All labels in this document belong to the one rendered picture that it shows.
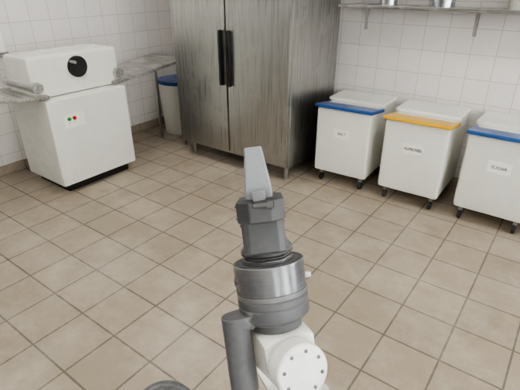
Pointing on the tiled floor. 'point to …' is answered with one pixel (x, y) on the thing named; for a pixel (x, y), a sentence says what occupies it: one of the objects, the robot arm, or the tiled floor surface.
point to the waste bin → (170, 103)
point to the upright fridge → (254, 73)
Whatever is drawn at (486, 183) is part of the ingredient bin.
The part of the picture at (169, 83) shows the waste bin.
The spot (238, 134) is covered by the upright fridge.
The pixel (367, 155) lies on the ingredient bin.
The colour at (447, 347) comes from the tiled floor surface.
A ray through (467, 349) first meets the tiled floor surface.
